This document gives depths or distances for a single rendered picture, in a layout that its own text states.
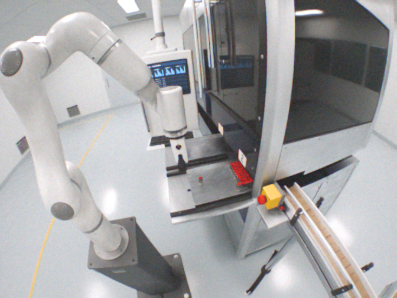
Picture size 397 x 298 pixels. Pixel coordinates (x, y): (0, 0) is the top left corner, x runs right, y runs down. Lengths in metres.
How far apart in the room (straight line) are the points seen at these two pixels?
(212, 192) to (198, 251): 0.89
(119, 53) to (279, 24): 0.42
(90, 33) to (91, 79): 6.11
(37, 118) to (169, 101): 0.37
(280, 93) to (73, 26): 0.57
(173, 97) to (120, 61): 0.18
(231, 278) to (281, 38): 1.57
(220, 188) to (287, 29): 0.74
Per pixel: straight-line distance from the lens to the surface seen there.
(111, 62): 0.43
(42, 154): 0.49
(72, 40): 0.45
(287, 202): 0.78
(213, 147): 1.15
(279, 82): 0.50
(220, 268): 1.57
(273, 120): 0.54
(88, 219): 0.63
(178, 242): 1.69
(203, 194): 0.83
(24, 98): 0.44
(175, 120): 0.51
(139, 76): 0.44
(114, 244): 0.77
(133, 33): 6.09
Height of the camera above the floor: 1.52
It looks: 34 degrees down
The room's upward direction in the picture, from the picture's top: 6 degrees counter-clockwise
